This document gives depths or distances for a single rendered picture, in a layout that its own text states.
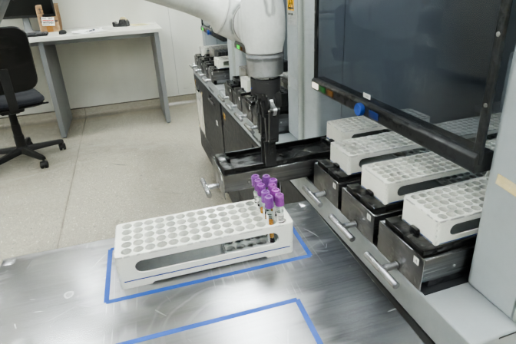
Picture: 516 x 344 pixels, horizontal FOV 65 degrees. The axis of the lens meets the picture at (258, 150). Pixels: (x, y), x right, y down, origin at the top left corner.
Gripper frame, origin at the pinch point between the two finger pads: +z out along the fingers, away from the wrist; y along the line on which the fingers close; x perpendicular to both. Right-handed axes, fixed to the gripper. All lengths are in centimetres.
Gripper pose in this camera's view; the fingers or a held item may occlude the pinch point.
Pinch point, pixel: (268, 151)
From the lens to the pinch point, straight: 107.3
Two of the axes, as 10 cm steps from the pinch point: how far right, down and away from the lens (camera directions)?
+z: 0.5, 9.2, 3.9
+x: -9.5, 1.6, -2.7
